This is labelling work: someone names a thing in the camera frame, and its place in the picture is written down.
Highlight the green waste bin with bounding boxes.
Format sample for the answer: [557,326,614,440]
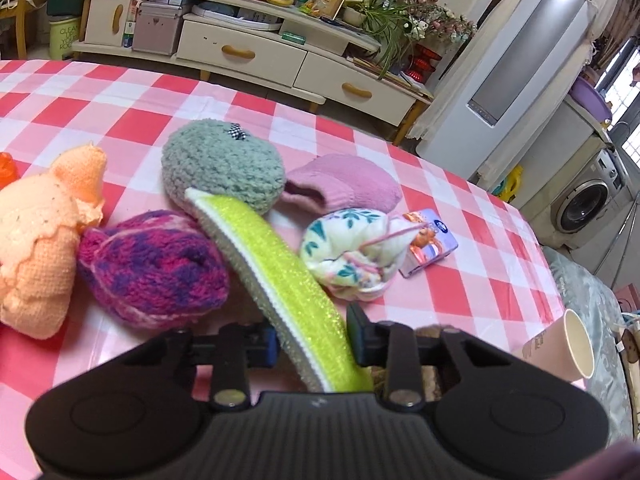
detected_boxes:
[49,16,80,61]

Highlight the silver washing machine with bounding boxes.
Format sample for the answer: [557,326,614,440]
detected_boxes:
[513,133,634,250]

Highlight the purple plastic basin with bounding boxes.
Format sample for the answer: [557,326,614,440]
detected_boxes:
[568,77,612,122]

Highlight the purple magenta knitted ball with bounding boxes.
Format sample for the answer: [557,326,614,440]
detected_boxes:
[77,210,230,330]

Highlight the white paper cup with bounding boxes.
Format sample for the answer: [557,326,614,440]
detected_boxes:
[513,309,594,382]

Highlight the purple tissue pack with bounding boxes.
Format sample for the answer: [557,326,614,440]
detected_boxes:
[399,209,459,278]

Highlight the cream TV cabinet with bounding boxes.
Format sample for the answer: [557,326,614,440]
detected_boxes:
[73,0,432,144]

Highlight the red candle holder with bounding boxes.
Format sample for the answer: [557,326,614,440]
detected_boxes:
[404,44,442,84]

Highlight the orange plastic package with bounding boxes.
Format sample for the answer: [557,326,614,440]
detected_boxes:
[0,152,20,188]

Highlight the white standing air conditioner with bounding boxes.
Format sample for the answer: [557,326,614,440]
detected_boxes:
[409,0,616,186]

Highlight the floral white cloth bundle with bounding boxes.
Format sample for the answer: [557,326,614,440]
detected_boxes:
[299,208,427,301]

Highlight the grey-green crocheted ball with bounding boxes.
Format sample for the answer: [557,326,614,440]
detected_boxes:
[160,119,286,214]

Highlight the green microfibre cleaning cloth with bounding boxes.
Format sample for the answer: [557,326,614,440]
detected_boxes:
[184,188,373,393]

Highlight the peach knitted doll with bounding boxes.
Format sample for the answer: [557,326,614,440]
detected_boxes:
[1,144,107,340]

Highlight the green potted plant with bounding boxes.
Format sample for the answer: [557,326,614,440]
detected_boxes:
[349,0,426,76]

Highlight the pink storage box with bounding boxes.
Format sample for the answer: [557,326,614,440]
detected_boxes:
[131,1,186,56]

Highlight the pink knitted hat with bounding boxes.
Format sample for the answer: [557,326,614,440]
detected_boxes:
[281,154,401,216]

